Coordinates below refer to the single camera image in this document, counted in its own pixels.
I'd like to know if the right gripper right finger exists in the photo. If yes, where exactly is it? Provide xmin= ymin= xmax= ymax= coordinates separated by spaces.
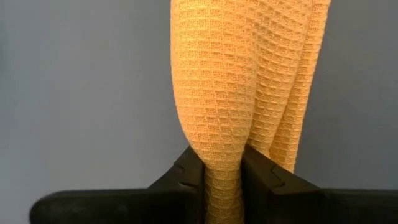
xmin=240 ymin=143 xmax=398 ymax=224

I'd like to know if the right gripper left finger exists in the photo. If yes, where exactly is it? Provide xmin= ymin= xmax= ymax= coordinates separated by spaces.
xmin=29 ymin=145 xmax=206 ymax=224

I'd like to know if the yellow waffle weave towel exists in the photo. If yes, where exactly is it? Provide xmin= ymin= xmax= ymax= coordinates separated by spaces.
xmin=170 ymin=0 xmax=332 ymax=224

